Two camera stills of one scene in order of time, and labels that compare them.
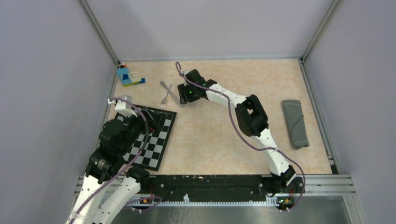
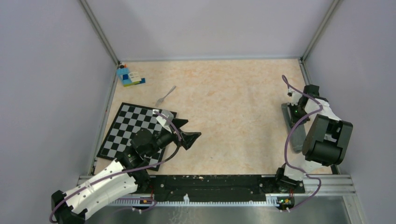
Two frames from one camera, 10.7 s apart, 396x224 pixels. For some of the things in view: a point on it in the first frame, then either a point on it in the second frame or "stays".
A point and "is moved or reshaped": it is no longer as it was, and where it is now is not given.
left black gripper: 157,121 to 187,138
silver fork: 163,101 is moved or reshaped
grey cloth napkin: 295,121 stays
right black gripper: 182,92 to 293,119
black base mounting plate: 215,187 stays
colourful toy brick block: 128,78 stays
